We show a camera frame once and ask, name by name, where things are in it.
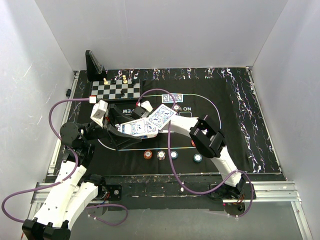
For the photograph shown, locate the orange red chip stack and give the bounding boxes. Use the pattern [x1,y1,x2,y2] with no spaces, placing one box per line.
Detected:
[143,150,153,160]

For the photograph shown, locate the blue playing card box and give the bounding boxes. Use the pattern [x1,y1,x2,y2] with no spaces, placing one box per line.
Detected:
[117,118,159,139]

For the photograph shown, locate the black white chessboard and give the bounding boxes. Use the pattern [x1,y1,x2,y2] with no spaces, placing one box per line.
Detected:
[90,80,141,102]

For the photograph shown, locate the black triangular stand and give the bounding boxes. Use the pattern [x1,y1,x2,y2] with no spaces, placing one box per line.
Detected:
[85,50,107,82]

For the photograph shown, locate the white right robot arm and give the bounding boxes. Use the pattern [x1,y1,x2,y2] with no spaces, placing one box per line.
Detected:
[126,104,251,199]

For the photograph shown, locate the black chess piece back row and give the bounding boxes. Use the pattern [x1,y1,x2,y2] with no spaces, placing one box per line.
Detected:
[111,78,117,85]

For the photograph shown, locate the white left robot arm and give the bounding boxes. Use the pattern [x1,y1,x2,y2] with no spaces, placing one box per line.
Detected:
[22,100,129,240]

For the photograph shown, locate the green blue chip stack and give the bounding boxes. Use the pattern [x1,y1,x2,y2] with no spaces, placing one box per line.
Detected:
[170,151,178,160]

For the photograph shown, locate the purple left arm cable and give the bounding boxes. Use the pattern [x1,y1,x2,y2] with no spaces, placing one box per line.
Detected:
[1,97,97,223]

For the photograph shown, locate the pink blue chips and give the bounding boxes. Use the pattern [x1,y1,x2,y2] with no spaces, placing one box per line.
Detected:
[174,105,180,112]

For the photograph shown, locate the green chips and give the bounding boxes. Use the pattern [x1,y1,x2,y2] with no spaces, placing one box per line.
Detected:
[193,153,203,163]

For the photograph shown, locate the black poker table mat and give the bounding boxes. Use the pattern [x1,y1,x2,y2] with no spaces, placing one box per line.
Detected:
[88,79,253,176]

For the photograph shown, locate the black marbled table cover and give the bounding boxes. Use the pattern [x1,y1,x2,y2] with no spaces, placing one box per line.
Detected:
[67,66,283,175]

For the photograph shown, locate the blue card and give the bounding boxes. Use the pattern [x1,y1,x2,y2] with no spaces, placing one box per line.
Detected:
[148,104,177,130]

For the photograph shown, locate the pink blue chip stack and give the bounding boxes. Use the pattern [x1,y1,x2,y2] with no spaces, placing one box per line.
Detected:
[157,150,166,161]

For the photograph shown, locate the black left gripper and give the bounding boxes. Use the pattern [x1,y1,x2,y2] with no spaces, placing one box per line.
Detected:
[84,104,142,148]

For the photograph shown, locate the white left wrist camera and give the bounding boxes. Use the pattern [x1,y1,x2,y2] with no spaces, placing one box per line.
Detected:
[90,100,108,127]

